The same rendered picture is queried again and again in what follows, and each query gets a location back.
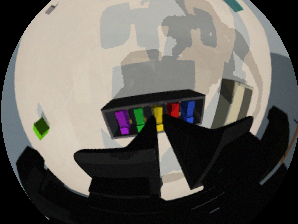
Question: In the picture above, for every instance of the green fuse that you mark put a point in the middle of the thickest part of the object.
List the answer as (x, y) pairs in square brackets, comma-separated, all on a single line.
[(139, 118)]

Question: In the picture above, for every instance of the teal rectangular block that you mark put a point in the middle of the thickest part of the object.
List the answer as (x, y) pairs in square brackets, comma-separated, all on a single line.
[(234, 4)]

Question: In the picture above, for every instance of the red fuse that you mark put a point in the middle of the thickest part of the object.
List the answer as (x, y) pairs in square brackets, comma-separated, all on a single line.
[(173, 109)]

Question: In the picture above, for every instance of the small green block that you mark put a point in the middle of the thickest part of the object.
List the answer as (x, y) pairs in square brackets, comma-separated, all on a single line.
[(41, 128)]

